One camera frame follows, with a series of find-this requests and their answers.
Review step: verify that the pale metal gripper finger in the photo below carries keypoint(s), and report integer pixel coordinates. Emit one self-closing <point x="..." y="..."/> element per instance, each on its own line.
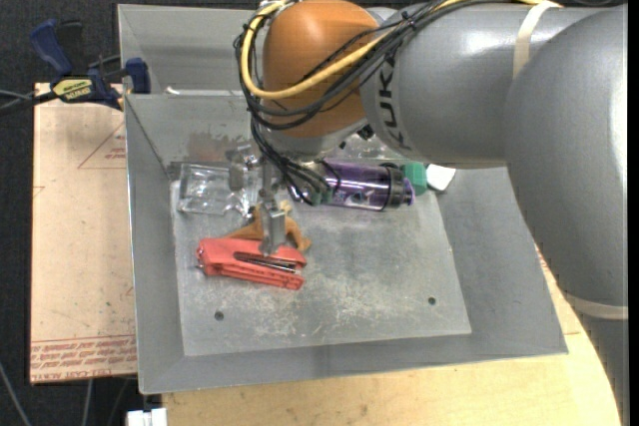
<point x="277" y="222"/>
<point x="265" y="227"/>

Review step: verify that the tan toy animal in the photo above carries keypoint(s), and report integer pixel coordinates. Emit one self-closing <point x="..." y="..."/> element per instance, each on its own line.
<point x="294" y="229"/>

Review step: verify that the red folding tool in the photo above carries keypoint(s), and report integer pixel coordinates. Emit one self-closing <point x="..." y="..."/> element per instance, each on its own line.
<point x="234" y="259"/>

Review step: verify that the clear glass container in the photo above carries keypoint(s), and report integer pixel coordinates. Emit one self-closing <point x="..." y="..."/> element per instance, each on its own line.
<point x="204" y="189"/>

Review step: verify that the grey metal bin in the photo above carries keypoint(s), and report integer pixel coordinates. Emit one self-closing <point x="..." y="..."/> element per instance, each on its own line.
<point x="349" y="304"/>

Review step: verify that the green block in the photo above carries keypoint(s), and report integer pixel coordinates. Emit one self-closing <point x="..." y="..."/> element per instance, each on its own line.
<point x="415" y="177"/>

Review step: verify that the white block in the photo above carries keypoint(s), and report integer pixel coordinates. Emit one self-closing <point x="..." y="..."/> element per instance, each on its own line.
<point x="440" y="176"/>

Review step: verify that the brown cardboard board, red print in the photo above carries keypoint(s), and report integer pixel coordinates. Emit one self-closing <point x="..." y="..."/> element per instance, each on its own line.
<point x="80" y="239"/>

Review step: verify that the black cylinder on white bracket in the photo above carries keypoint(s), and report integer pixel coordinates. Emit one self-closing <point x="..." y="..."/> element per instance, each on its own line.
<point x="366" y="132"/>

